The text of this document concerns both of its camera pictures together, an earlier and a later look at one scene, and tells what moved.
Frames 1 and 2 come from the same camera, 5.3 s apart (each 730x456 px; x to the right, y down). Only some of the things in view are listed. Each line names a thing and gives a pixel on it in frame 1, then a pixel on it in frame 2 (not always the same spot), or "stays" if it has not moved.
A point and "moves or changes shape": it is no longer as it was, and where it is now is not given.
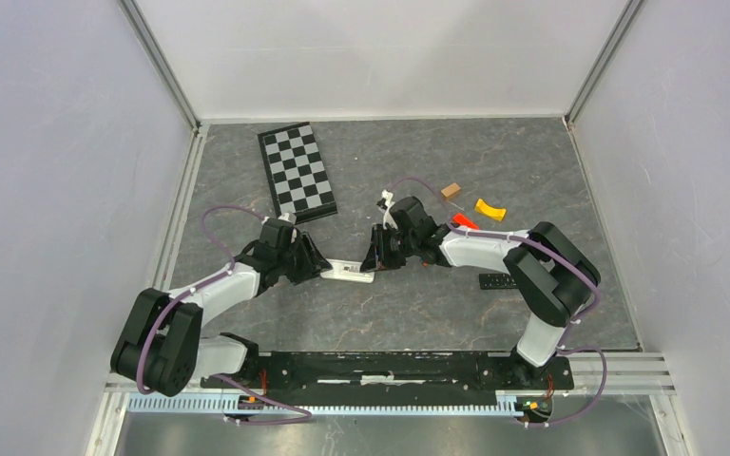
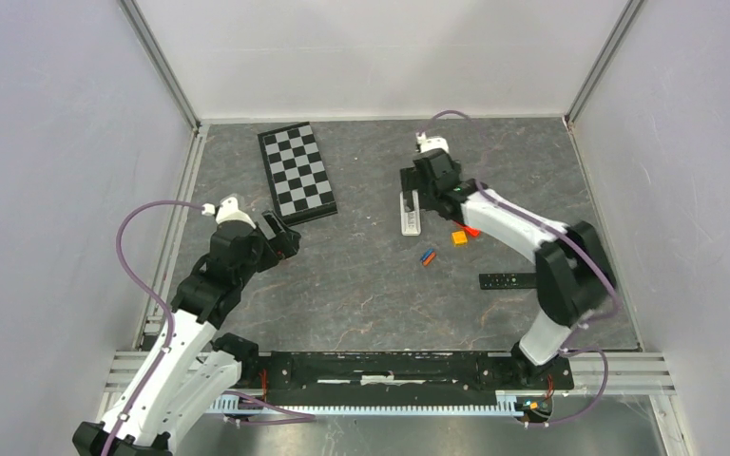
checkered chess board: (298, 182) stays
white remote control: (348, 271) moves or changes shape
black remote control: (497, 280) stays
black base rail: (460, 370) stays
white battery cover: (388, 216) to (426, 143)
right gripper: (385, 260) to (412, 180)
